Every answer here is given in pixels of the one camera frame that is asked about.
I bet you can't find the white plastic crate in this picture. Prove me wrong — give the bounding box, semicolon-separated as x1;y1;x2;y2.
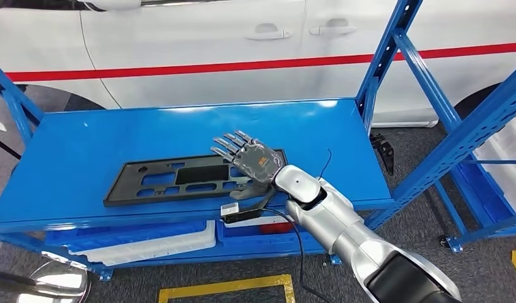
67;220;217;267
473;117;516;214
223;215;292;229

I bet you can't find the black bracket object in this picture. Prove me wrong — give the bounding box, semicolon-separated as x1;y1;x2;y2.
370;133;395;177

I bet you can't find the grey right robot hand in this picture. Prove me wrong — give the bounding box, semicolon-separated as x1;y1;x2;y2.
211;130;286;201

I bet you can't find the white car with red stripe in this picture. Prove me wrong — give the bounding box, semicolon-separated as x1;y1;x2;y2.
0;0;516;128

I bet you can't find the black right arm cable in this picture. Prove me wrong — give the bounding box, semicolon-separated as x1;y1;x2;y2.
262;206;334;303

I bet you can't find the red item in crate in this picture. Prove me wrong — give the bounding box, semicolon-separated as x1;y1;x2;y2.
260;222;295;235

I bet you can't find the black barrier belt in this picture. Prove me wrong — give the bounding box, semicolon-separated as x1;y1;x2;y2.
0;133;23;161

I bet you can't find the blue metal shelf rack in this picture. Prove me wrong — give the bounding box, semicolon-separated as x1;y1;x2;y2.
0;0;516;282
434;157;516;254

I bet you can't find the thin black wire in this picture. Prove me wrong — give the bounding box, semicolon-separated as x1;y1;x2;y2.
318;149;332;181

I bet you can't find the black plastic frame part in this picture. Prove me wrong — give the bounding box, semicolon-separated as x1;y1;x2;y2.
103;149;289;208

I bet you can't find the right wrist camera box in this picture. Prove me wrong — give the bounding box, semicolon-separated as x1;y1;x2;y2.
220;202;268;225

